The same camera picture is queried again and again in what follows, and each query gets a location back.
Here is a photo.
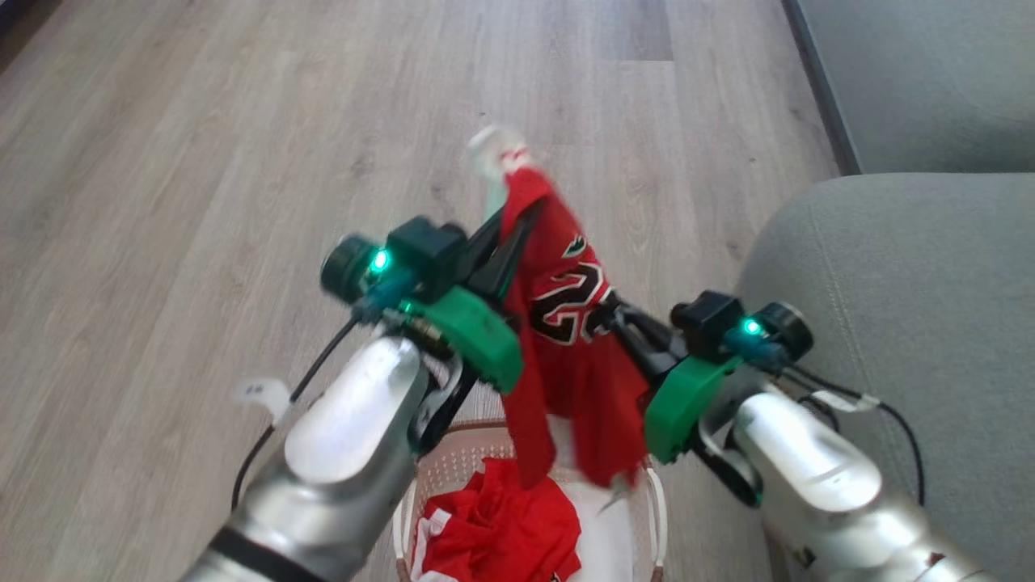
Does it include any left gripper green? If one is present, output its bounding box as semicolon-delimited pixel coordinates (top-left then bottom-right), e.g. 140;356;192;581
400;202;542;394

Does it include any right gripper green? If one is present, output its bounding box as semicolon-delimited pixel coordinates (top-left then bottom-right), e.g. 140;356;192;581
609;297;741;466

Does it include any red basketball jersey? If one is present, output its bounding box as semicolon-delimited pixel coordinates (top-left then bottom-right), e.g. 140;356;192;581
497;166;652;491

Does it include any white garment with red trim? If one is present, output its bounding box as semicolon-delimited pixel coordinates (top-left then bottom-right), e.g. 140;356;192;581
467;125;531;223

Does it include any white plastic laundry basket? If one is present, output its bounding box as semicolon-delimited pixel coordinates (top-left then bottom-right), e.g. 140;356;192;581
392;419;668;582

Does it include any red crumpled garment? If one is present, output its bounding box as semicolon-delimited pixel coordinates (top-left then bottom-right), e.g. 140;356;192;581
412;457;583;582

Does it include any grey fabric sofa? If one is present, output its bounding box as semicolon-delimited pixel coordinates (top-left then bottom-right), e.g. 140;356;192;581
736;172;1035;582

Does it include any grey sofa section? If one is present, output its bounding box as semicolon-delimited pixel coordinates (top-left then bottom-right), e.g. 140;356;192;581
783;0;1035;176

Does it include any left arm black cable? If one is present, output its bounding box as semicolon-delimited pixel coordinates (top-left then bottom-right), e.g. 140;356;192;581
231;318;361;512

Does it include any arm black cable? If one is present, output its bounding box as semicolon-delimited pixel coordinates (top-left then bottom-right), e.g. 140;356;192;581
786;365;927;507
231;318;361;512

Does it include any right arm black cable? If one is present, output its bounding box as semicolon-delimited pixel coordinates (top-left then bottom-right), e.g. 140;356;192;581
786;365;927;507

